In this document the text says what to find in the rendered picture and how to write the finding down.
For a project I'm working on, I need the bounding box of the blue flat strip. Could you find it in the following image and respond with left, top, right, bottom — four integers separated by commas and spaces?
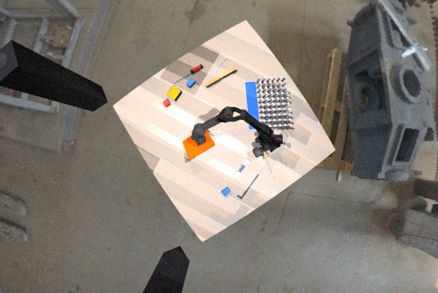
245, 82, 259, 121

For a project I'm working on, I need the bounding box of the blue block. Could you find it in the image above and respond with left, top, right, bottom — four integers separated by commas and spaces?
221, 186, 231, 196
186, 78, 196, 87

